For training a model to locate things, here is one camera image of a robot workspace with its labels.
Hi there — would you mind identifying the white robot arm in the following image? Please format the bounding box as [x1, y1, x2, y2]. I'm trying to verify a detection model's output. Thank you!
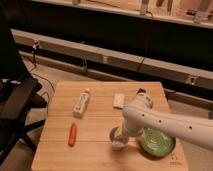
[121, 93, 213, 150]

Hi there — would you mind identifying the white rectangular block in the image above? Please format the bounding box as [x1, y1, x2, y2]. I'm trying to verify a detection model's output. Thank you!
[113, 93, 125, 109]

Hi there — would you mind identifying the green bowl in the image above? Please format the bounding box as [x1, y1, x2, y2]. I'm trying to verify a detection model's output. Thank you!
[137, 128, 176, 157]

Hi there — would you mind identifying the black rectangular block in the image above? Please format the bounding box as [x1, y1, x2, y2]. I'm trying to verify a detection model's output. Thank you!
[137, 88, 146, 94]

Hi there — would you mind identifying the orange carrot toy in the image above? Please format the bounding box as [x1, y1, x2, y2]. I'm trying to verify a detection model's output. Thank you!
[68, 123, 77, 147]

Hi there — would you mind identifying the white tube bottle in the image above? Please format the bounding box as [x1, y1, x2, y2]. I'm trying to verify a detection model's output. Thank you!
[73, 88, 90, 118]

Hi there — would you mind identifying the black chair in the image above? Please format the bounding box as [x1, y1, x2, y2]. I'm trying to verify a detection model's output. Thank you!
[0, 18, 47, 165]

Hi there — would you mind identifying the black floor cable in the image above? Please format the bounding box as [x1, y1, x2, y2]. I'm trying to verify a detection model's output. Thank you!
[20, 54, 56, 111]

